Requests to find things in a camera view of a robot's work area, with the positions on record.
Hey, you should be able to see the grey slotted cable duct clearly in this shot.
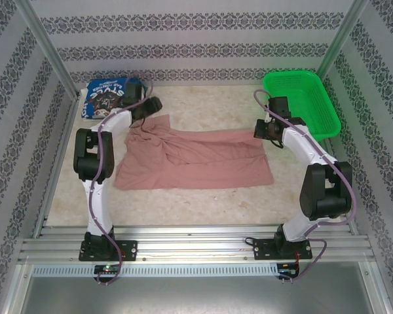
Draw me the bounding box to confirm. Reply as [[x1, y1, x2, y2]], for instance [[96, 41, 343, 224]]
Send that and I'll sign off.
[[31, 264, 279, 277]]

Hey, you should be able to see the aluminium side rail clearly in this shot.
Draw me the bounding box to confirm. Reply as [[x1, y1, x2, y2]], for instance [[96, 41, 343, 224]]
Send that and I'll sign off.
[[32, 96, 81, 238], [320, 139, 361, 236]]

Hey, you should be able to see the pink t-shirt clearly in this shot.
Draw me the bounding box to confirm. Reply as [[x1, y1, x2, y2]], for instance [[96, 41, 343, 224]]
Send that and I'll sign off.
[[113, 114, 276, 191]]

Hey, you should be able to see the aluminium extrusion rail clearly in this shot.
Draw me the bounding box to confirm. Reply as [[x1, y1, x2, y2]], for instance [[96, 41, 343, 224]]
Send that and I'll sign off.
[[18, 224, 376, 266]]

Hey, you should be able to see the green plastic basket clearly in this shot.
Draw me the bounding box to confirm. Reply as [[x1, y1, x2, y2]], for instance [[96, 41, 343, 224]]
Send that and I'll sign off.
[[263, 69, 343, 142]]

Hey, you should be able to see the grey metal shelf panel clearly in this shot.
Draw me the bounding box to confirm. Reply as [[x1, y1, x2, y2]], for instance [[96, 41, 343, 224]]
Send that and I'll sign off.
[[6, 263, 390, 314]]

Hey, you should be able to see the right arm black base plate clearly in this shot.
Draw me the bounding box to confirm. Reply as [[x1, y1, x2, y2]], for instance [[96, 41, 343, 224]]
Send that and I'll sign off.
[[252, 237, 314, 262]]

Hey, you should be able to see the blue printed folded t-shirt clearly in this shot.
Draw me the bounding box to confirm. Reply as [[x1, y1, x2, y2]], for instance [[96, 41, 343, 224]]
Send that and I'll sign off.
[[82, 77, 147, 121]]

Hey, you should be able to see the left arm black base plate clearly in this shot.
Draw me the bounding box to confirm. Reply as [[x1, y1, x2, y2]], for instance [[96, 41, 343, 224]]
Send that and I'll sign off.
[[78, 240, 138, 262]]

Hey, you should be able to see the aluminium frame post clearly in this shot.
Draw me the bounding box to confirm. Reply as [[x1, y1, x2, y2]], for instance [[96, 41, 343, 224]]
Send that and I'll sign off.
[[14, 0, 80, 98], [316, 0, 370, 77]]

